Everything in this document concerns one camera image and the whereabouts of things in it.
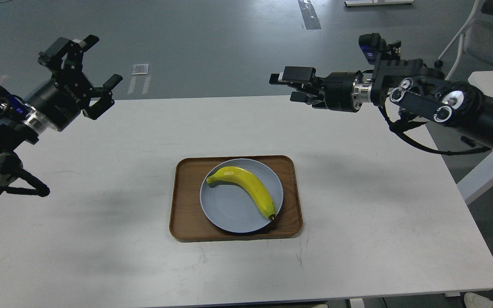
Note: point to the light blue plate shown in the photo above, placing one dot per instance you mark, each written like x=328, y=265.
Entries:
x=230, y=207

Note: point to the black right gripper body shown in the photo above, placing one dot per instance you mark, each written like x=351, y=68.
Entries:
x=337, y=90

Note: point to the white shoe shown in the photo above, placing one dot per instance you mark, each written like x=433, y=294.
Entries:
x=473, y=300

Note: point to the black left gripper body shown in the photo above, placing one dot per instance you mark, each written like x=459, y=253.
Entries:
x=51, y=107

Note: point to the yellow banana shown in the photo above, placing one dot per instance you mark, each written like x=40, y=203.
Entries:
x=250, y=183

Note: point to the brown wooden tray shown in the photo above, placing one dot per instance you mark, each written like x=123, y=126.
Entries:
x=188, y=222

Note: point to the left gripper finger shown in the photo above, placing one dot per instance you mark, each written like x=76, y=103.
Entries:
x=64, y=59
x=104, y=95

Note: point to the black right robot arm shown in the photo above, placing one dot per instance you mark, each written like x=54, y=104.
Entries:
x=403, y=90

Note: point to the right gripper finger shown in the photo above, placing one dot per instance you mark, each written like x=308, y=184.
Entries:
x=306, y=98
x=297, y=75

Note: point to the white office chair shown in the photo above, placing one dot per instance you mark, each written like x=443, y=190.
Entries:
x=475, y=37

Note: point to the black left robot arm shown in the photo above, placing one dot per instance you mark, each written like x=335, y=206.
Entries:
x=14, y=179

